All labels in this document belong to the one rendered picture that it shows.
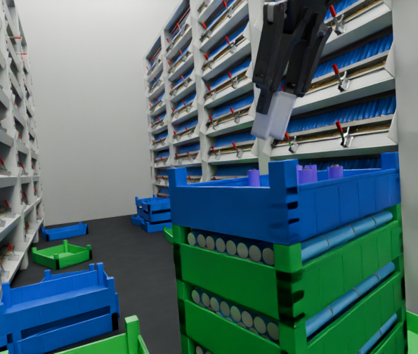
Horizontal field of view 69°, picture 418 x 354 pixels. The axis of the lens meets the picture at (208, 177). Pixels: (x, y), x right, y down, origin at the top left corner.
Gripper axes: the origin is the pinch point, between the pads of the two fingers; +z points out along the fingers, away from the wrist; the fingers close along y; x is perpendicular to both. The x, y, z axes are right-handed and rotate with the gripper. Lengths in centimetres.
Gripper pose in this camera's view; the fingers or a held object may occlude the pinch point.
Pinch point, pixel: (272, 116)
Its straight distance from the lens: 47.7
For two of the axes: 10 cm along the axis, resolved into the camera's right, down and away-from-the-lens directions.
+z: -2.1, 9.1, 3.6
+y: 7.6, -0.8, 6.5
